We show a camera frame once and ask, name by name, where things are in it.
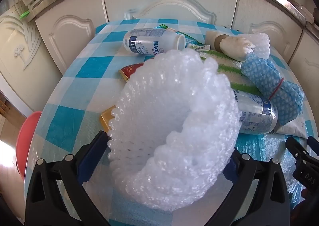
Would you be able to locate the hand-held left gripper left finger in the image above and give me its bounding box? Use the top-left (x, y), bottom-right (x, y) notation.
top-left (25, 130), bottom-right (112, 226)

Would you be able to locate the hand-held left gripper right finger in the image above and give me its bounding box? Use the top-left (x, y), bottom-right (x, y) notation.
top-left (204, 147), bottom-right (292, 226)

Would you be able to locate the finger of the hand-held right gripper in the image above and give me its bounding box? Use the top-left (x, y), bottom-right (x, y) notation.
top-left (308, 136), bottom-right (319, 157)
top-left (285, 136), bottom-right (307, 165)

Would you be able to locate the white printed pouch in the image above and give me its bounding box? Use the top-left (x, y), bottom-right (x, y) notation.
top-left (274, 112), bottom-right (308, 139)

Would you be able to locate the yellow snack wrapper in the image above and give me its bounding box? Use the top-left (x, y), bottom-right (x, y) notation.
top-left (100, 106), bottom-right (117, 134)

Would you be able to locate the white plastic bottle blue label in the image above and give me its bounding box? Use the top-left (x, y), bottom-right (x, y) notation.
top-left (123, 28), bottom-right (186, 57)
top-left (232, 89), bottom-right (278, 135)

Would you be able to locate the red plastic bucket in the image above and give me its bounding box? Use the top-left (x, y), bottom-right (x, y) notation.
top-left (15, 111), bottom-right (43, 180)

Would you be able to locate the blue dotted cloth bundle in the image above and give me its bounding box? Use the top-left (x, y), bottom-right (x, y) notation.
top-left (240, 53), bottom-right (304, 125)

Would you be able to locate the large bubble wrap sheet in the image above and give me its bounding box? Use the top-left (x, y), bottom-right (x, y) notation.
top-left (107, 50), bottom-right (242, 211)

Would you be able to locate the green striped mop pad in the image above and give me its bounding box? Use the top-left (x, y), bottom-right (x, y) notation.
top-left (187, 44), bottom-right (262, 97)

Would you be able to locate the red snack wrapper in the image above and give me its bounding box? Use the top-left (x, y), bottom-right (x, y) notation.
top-left (118, 62), bottom-right (146, 82)

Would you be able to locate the white mesh sponge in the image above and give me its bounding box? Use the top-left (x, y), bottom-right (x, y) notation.
top-left (237, 32), bottom-right (271, 59)

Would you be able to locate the white cloth bundle brown tape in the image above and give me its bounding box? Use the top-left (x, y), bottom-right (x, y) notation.
top-left (206, 31), bottom-right (256, 62)

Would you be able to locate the white labelled tube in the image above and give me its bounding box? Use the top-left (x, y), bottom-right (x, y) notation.
top-left (188, 44), bottom-right (211, 52)

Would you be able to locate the teal snack wrapper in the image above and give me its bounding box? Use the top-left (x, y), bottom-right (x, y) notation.
top-left (153, 24), bottom-right (200, 47)

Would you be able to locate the blue checked tablecloth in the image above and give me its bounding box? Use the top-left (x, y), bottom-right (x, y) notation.
top-left (24, 18), bottom-right (316, 226)

